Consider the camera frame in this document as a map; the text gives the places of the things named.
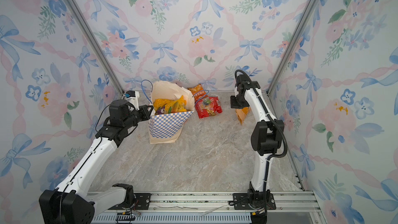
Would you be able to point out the yellow mango candy bag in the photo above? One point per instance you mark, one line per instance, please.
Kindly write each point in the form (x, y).
(176, 106)
(159, 103)

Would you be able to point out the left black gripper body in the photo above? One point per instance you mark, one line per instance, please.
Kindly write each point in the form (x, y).
(141, 115)

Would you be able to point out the aluminium corner post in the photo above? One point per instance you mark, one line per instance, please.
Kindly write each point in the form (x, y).
(90, 37)
(296, 35)

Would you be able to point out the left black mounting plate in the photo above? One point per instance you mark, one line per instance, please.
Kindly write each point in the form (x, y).
(141, 201)

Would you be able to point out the left aluminium corner post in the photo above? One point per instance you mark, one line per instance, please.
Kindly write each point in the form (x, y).
(90, 37)

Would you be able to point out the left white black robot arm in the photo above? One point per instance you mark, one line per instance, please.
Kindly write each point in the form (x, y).
(69, 202)

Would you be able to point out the purple Fox's candy packet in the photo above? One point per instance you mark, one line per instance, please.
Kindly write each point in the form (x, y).
(160, 111)

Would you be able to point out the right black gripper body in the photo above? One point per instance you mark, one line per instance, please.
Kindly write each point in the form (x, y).
(238, 102)

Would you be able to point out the right aluminium corner post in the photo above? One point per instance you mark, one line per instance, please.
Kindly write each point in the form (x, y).
(296, 35)

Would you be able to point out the black mounting plate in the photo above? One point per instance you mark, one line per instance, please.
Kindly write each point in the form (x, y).
(141, 201)
(242, 201)

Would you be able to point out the tan potato chips pouch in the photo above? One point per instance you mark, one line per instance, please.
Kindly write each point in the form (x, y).
(242, 114)

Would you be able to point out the blue checkered paper bag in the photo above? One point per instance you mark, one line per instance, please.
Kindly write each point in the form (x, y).
(167, 128)

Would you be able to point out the red fruit candy bag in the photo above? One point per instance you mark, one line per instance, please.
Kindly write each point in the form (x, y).
(208, 107)

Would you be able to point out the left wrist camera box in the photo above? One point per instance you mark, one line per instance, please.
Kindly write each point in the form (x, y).
(132, 97)

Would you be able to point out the orange corn chips packet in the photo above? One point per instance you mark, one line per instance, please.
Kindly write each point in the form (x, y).
(197, 92)

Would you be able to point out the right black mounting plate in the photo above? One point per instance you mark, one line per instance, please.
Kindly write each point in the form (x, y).
(242, 201)

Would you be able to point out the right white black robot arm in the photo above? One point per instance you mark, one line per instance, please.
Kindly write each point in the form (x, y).
(267, 139)

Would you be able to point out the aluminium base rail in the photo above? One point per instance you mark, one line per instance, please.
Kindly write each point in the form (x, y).
(184, 207)

